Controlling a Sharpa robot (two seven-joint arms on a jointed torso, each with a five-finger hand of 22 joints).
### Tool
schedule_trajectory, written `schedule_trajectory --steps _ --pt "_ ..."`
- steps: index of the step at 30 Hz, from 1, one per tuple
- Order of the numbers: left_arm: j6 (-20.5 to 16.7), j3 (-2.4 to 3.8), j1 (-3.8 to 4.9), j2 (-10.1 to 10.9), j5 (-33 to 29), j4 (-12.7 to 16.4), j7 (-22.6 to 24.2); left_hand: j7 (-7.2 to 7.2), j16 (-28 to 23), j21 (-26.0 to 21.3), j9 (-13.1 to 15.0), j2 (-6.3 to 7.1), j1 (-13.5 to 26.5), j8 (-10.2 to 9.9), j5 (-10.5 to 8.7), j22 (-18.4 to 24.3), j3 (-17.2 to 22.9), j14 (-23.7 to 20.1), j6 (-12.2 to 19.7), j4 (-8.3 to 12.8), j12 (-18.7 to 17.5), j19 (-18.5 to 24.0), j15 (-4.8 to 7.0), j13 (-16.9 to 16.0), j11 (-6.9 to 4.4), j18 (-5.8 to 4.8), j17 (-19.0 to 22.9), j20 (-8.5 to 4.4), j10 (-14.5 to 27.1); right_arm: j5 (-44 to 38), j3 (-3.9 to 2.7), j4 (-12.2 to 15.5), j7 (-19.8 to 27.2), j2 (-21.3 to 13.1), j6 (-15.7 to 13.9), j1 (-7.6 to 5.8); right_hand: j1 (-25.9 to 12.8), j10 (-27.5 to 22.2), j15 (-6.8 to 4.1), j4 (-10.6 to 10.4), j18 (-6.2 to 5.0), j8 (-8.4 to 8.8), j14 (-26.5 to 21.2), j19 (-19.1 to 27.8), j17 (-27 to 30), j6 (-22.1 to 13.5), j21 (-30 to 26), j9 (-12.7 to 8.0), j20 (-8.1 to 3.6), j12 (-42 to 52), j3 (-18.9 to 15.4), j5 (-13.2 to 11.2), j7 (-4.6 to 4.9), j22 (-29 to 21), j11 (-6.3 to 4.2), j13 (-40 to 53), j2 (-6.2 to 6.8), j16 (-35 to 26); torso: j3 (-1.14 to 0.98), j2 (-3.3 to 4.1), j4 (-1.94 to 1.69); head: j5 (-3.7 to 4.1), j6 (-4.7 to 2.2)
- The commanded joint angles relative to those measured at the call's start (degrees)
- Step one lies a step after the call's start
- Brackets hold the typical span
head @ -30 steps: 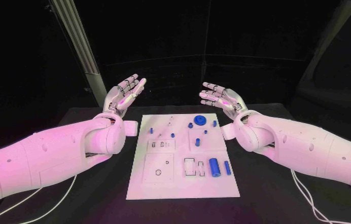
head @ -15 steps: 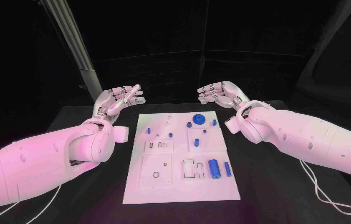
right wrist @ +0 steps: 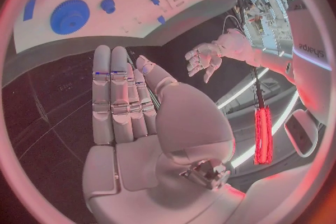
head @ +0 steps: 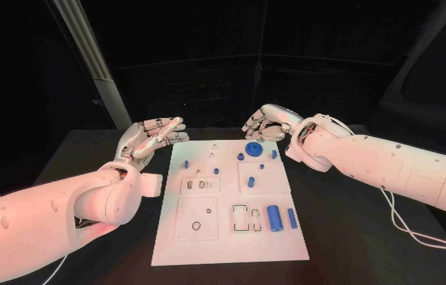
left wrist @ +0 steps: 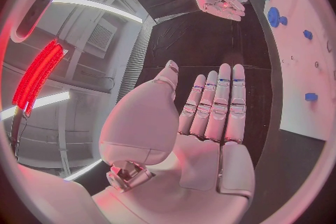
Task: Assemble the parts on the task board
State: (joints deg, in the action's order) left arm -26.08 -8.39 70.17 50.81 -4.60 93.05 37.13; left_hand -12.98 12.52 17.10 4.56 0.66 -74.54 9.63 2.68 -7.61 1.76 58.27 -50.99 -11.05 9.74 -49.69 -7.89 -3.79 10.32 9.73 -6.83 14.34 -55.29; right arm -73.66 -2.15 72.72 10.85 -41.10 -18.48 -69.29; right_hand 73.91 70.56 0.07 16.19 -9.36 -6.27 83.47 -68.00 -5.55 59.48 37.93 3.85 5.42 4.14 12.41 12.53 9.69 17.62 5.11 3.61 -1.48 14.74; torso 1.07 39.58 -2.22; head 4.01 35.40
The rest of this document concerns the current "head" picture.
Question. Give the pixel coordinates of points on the grey metal frame post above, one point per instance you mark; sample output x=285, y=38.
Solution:
x=83, y=36

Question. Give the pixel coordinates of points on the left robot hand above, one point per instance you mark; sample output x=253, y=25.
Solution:
x=139, y=142

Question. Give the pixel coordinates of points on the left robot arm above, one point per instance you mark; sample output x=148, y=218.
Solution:
x=41, y=217

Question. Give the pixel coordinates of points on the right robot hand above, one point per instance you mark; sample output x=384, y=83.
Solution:
x=277, y=115

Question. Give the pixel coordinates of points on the blue gear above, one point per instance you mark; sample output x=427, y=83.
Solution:
x=253, y=149

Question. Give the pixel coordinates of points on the white task board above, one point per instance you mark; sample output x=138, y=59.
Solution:
x=226, y=246

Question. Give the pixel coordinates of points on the thick blue cylinder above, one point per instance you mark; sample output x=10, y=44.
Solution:
x=274, y=218

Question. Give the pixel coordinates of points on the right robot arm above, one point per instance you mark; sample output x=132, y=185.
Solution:
x=365, y=156

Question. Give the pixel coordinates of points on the thin blue cylinder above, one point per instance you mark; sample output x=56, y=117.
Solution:
x=292, y=218

